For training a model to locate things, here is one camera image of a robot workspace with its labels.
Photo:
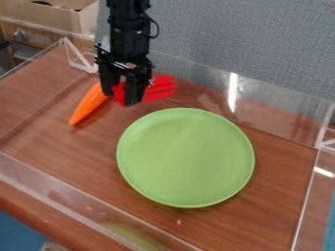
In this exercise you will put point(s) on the red star-shaped block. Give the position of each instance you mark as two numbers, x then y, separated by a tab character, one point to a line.
160	90

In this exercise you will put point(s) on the clear acrylic tray wall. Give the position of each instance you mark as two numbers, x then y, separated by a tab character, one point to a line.
60	181

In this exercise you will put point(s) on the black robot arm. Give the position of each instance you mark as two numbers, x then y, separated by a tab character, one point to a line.
127	10

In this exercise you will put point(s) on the green round plate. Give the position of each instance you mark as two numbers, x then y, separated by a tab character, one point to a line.
186	157

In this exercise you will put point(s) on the orange toy carrot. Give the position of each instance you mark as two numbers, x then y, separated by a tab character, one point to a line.
90	102

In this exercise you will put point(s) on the cardboard box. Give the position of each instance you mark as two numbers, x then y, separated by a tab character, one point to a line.
68	15

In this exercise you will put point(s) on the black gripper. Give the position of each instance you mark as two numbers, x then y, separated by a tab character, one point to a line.
123	57

